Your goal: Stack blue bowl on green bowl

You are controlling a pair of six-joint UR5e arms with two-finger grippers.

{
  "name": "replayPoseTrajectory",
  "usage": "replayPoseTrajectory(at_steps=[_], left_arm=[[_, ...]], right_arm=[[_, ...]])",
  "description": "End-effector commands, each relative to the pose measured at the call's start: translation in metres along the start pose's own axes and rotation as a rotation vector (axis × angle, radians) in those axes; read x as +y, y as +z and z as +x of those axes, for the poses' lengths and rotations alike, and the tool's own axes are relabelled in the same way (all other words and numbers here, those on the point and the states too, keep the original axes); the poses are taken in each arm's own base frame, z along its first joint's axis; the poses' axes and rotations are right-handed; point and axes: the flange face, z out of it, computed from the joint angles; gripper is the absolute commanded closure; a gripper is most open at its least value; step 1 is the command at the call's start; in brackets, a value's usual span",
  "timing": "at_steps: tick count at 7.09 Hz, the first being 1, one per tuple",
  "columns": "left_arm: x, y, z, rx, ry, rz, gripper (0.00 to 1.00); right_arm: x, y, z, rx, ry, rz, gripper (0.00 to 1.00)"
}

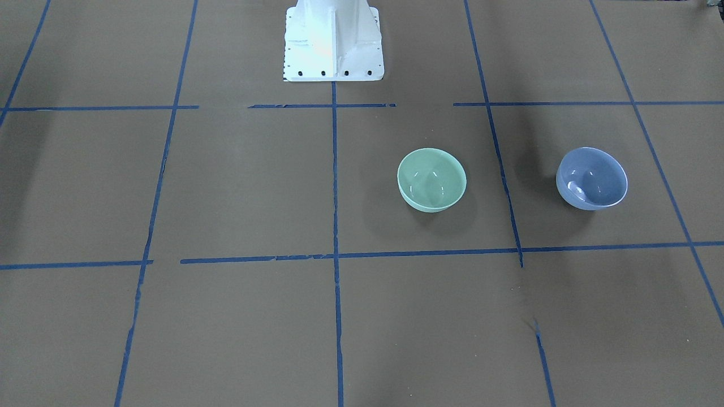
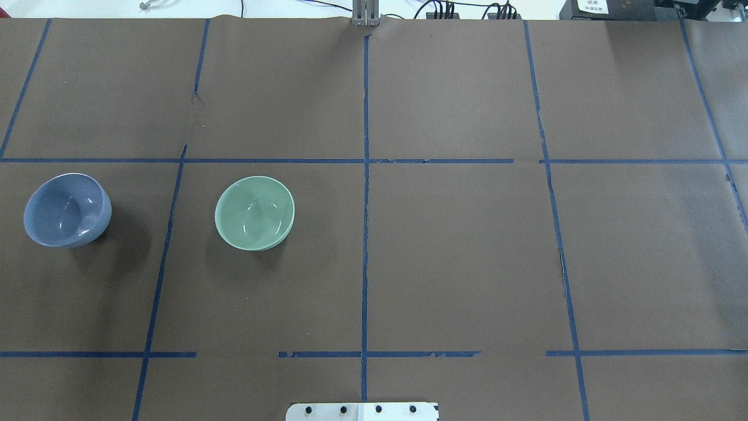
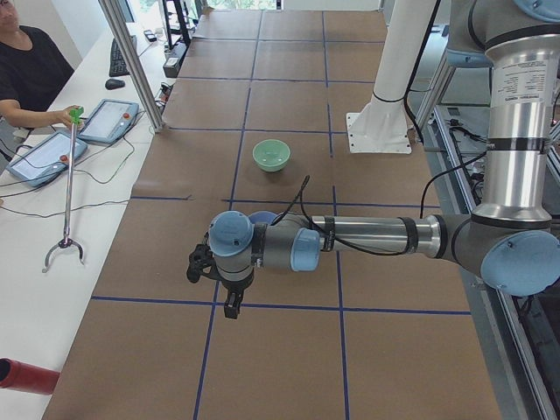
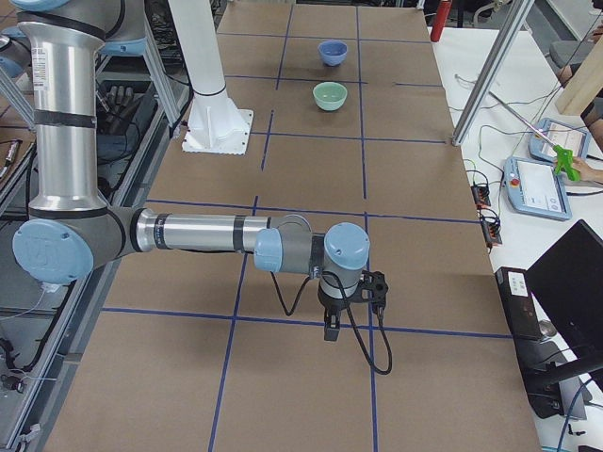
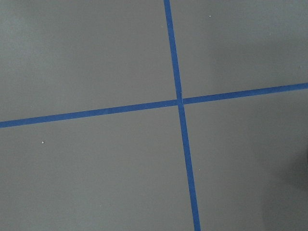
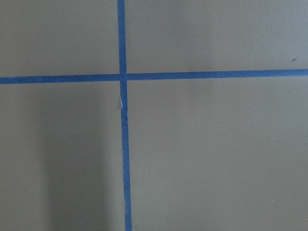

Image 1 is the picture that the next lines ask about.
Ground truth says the blue bowl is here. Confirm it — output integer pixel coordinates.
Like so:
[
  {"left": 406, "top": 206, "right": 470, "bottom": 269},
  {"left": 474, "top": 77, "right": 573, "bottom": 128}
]
[{"left": 555, "top": 147, "right": 628, "bottom": 211}]

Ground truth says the green bowl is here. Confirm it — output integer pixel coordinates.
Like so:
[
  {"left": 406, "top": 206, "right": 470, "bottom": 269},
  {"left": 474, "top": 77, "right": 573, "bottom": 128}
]
[{"left": 397, "top": 148, "right": 467, "bottom": 213}]

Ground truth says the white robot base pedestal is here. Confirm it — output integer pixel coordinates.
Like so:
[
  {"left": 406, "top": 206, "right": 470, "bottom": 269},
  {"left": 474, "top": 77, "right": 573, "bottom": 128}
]
[{"left": 283, "top": 1, "right": 385, "bottom": 82}]

